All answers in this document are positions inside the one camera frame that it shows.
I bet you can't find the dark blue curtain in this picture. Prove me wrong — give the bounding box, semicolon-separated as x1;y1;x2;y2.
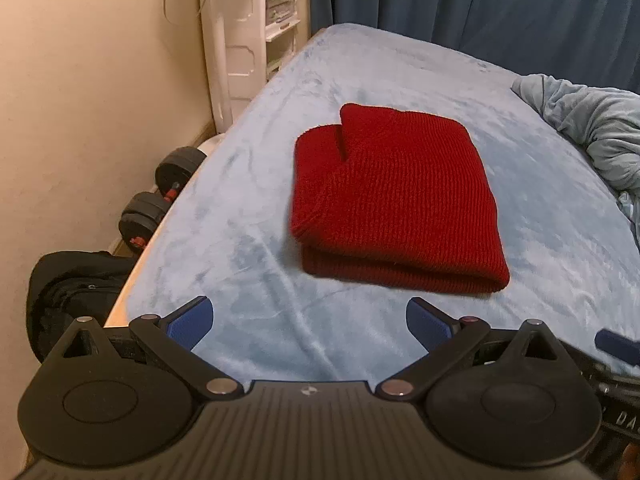
310;0;639;91

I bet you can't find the black dumbbell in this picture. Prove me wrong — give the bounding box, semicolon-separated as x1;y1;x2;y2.
118;146;207;255

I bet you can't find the grey-blue fleece blanket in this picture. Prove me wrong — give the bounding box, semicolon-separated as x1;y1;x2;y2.
511;74;639;243

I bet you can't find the light blue bed sheet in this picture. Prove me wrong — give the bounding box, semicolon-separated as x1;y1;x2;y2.
124;24;639;383

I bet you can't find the black backpack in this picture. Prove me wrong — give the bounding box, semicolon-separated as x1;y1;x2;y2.
26;252;136;361

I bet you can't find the white shelf unit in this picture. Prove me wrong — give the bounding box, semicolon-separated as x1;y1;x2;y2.
265;0;311;81

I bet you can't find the red knit sweater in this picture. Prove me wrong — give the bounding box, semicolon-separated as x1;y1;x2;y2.
290;103;510;295

